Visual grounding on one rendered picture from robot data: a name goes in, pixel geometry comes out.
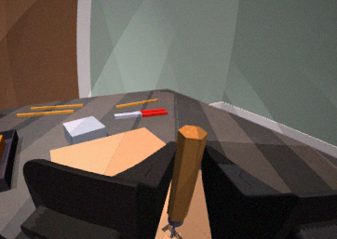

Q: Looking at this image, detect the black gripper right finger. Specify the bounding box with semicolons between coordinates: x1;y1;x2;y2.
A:
201;146;337;239

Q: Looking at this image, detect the tan wooden floor panel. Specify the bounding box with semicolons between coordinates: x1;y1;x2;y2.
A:
49;127;212;239

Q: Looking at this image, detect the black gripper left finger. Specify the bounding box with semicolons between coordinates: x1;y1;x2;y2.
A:
22;141;176;239

